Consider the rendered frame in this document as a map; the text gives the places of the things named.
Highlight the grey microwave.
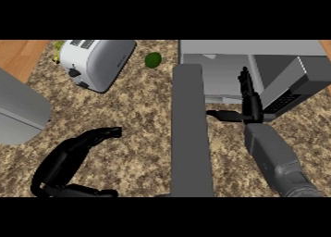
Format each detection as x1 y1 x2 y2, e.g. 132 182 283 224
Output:
177 39 331 121

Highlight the grey microwave door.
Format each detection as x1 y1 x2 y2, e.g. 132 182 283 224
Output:
170 63 216 198

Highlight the white toaster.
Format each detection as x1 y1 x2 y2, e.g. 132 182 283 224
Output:
58 39 137 94

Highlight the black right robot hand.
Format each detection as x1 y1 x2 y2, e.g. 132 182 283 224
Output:
205 66 266 125

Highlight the green avocado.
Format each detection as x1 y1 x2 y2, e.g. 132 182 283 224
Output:
143 51 164 69

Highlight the yellow-green vegetable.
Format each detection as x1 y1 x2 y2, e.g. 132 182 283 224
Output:
50 40 65 65

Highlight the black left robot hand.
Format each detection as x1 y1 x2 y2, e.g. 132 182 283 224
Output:
28 126 124 198

